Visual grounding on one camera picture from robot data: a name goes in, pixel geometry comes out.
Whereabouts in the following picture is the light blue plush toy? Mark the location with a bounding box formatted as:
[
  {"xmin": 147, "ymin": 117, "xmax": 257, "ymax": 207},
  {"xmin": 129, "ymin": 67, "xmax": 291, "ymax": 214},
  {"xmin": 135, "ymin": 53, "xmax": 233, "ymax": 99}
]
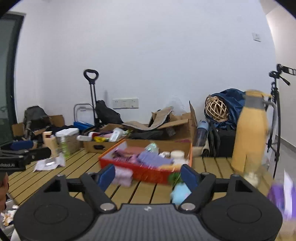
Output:
[{"xmin": 170, "ymin": 183, "xmax": 192, "ymax": 205}]

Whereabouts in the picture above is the cardboard box with clutter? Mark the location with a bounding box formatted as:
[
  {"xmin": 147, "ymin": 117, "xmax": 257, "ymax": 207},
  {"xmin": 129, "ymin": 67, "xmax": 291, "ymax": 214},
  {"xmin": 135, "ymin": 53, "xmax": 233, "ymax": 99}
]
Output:
[{"xmin": 81, "ymin": 123, "xmax": 130, "ymax": 154}]

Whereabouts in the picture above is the clear storage jar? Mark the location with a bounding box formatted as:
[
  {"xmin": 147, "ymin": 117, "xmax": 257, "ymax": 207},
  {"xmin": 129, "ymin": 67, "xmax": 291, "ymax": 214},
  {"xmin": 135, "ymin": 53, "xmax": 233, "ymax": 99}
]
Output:
[{"xmin": 55, "ymin": 128, "xmax": 80, "ymax": 157}]

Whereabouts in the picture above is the orange red cardboard box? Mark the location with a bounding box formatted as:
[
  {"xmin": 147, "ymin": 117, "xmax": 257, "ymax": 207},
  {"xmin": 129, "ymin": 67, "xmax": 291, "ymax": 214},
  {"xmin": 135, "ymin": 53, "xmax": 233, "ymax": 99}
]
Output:
[{"xmin": 99, "ymin": 139, "xmax": 193, "ymax": 184}]

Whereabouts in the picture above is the purple knitted cloth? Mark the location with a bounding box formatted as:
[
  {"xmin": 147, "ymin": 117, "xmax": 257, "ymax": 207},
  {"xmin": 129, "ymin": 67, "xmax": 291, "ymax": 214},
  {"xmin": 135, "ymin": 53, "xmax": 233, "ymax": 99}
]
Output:
[{"xmin": 137, "ymin": 151, "xmax": 173, "ymax": 168}]

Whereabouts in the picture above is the blue lid water bottle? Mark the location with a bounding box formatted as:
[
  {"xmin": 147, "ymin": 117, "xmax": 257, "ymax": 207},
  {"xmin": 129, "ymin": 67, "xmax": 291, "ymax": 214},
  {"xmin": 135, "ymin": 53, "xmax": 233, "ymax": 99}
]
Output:
[{"xmin": 193, "ymin": 120, "xmax": 209, "ymax": 147}]

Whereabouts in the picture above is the glass candle jar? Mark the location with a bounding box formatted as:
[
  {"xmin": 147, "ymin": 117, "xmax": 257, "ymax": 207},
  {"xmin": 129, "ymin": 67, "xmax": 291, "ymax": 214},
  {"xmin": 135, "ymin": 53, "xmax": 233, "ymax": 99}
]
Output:
[{"xmin": 243, "ymin": 152, "xmax": 270, "ymax": 188}]

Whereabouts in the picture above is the large open cardboard box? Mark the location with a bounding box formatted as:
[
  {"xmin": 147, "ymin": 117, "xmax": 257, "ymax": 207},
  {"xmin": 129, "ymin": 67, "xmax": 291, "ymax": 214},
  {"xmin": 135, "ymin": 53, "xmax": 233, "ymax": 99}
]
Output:
[{"xmin": 125, "ymin": 104, "xmax": 197, "ymax": 143}]

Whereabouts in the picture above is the black bag on trolley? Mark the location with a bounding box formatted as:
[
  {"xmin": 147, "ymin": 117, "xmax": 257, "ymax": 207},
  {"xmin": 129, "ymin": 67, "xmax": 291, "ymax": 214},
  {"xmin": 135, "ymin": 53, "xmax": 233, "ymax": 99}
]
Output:
[{"xmin": 95, "ymin": 100, "xmax": 123, "ymax": 125}]

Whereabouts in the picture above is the wicker rattan ball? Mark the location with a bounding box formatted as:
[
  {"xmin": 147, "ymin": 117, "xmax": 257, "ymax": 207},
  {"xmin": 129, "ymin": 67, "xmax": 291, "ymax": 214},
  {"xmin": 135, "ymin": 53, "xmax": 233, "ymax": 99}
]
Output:
[{"xmin": 205, "ymin": 95, "xmax": 229, "ymax": 123}]

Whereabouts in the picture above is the beige towel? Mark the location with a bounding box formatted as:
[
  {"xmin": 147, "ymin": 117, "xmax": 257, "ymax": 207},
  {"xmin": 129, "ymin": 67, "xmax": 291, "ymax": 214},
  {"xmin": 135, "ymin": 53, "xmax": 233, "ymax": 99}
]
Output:
[{"xmin": 122, "ymin": 106, "xmax": 173, "ymax": 131}]

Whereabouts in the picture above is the yellow thermos jug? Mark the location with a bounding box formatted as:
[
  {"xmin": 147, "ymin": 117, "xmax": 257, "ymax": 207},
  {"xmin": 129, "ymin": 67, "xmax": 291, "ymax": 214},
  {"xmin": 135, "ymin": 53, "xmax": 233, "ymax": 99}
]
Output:
[{"xmin": 231, "ymin": 90, "xmax": 271, "ymax": 173}]

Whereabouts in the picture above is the black tripod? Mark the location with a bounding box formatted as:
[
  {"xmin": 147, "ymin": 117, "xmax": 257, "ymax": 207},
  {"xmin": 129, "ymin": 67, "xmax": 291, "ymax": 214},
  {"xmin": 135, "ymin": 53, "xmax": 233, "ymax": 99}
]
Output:
[{"xmin": 267, "ymin": 64, "xmax": 295, "ymax": 178}]

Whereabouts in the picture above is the grey backpack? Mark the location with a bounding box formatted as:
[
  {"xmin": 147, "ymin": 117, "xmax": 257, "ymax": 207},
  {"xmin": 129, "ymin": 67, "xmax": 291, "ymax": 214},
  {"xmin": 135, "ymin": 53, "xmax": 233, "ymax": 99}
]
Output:
[{"xmin": 23, "ymin": 105, "xmax": 52, "ymax": 140}]

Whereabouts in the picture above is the dark blue cloth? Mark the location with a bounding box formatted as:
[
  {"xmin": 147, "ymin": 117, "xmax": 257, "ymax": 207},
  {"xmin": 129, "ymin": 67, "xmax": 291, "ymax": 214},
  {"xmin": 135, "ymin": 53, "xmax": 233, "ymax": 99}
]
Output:
[{"xmin": 204, "ymin": 88, "xmax": 245, "ymax": 130}]

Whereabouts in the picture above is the white wall socket strip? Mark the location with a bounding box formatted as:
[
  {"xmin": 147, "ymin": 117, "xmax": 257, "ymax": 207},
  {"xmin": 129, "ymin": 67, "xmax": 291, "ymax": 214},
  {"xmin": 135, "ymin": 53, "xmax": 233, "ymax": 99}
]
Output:
[{"xmin": 111, "ymin": 98, "xmax": 139, "ymax": 109}]

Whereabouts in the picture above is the black trolley handle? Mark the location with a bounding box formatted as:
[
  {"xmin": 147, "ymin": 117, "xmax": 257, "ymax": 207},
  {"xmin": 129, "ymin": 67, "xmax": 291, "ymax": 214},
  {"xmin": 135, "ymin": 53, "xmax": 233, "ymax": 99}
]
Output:
[{"xmin": 73, "ymin": 69, "xmax": 99, "ymax": 132}]

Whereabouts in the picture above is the wall light switch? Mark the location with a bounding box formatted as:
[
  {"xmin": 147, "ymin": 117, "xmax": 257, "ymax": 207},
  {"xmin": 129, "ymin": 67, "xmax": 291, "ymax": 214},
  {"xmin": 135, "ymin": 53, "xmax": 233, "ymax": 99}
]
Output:
[{"xmin": 252, "ymin": 33, "xmax": 261, "ymax": 42}]

